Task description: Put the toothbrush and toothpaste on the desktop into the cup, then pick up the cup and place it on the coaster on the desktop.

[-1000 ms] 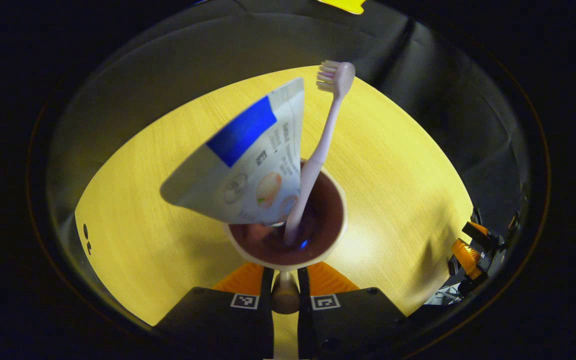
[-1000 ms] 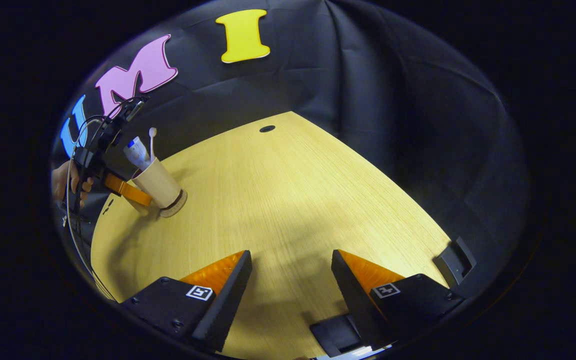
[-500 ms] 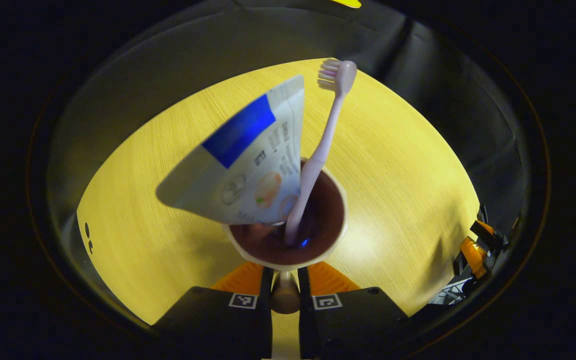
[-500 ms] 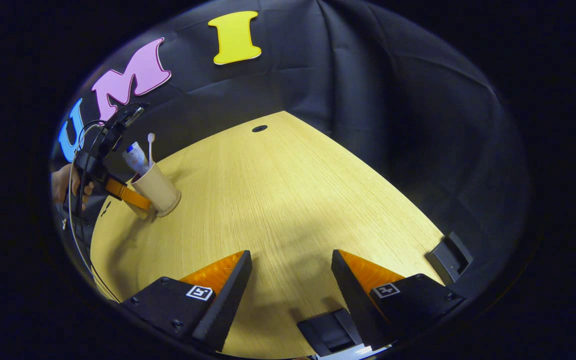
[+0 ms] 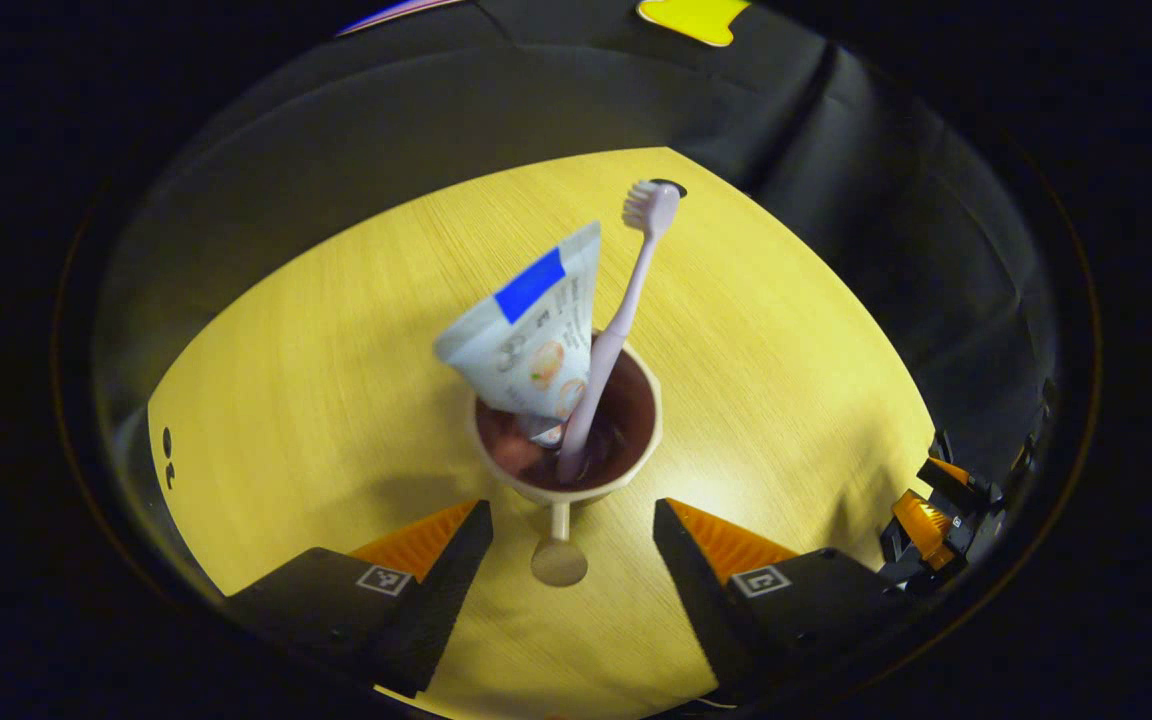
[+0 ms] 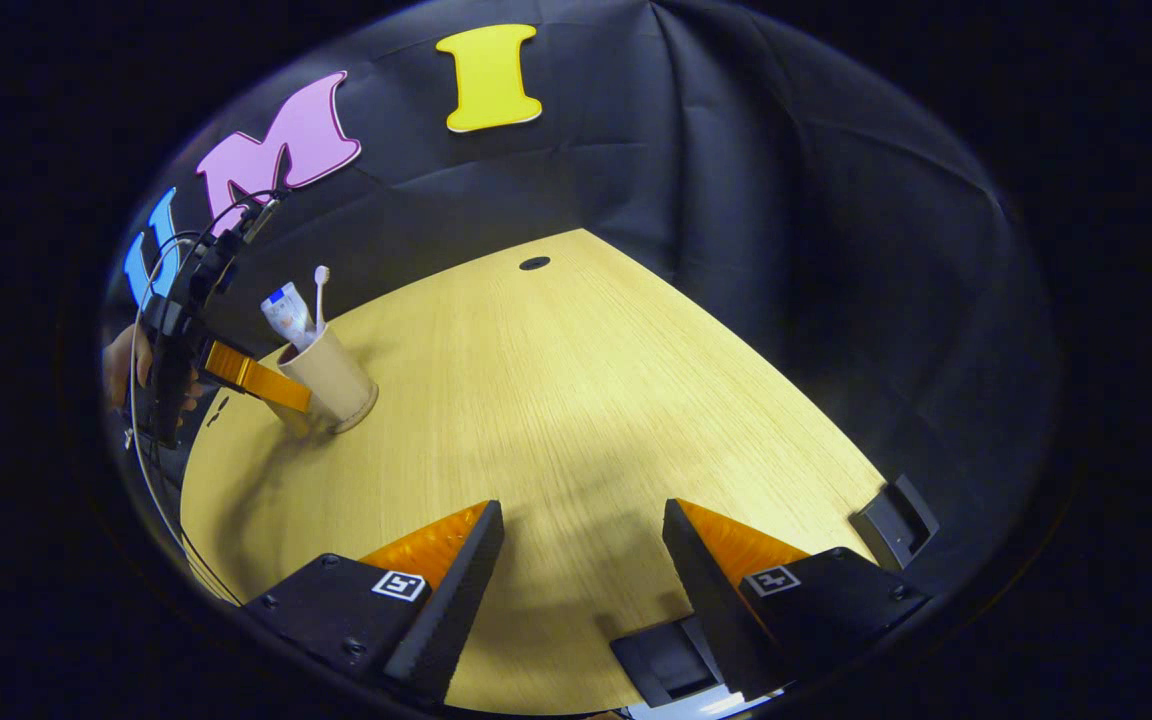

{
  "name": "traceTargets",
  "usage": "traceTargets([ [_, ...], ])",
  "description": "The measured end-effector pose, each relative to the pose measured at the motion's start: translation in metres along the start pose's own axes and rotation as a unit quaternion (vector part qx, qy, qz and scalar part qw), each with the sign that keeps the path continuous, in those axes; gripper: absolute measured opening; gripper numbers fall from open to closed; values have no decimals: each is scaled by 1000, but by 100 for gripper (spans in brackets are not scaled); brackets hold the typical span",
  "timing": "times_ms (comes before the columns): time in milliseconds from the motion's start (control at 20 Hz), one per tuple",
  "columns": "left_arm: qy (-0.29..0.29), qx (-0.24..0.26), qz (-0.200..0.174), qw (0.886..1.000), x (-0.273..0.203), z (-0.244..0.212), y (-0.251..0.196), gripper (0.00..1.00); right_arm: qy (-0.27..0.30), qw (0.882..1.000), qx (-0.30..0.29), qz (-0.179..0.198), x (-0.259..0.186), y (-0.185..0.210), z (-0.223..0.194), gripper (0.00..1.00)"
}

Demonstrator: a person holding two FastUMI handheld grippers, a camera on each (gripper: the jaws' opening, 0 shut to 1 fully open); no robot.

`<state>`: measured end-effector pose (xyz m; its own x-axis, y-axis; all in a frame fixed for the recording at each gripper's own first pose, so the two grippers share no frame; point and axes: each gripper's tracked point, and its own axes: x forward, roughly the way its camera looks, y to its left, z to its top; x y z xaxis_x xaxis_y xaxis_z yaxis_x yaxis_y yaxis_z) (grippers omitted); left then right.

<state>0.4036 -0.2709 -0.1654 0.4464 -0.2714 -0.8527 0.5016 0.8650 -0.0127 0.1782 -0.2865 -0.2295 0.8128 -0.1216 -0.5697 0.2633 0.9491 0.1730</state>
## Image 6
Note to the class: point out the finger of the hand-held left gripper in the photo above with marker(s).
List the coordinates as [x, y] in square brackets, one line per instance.
[256, 377]

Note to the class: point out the beige cup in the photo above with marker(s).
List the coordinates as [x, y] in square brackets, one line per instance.
[336, 385]

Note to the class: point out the white toothpaste tube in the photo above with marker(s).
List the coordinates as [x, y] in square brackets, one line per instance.
[288, 315]

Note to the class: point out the round black desk grommet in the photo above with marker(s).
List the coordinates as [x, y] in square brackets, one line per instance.
[535, 263]

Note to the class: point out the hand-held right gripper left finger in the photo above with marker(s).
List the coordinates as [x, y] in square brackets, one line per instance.
[456, 600]

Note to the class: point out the black backdrop cloth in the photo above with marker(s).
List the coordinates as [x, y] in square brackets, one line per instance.
[736, 200]

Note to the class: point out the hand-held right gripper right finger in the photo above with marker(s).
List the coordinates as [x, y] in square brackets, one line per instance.
[706, 600]

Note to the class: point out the pink toothbrush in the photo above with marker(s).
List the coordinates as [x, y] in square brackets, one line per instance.
[321, 290]

